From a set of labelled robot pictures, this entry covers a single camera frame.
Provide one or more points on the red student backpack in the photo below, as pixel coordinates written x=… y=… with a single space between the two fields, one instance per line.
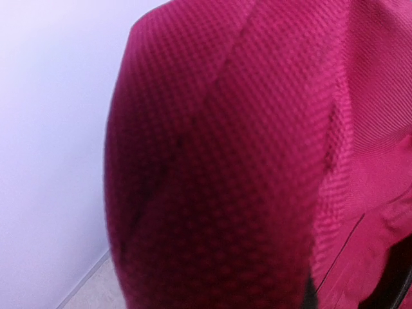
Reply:
x=258 y=155

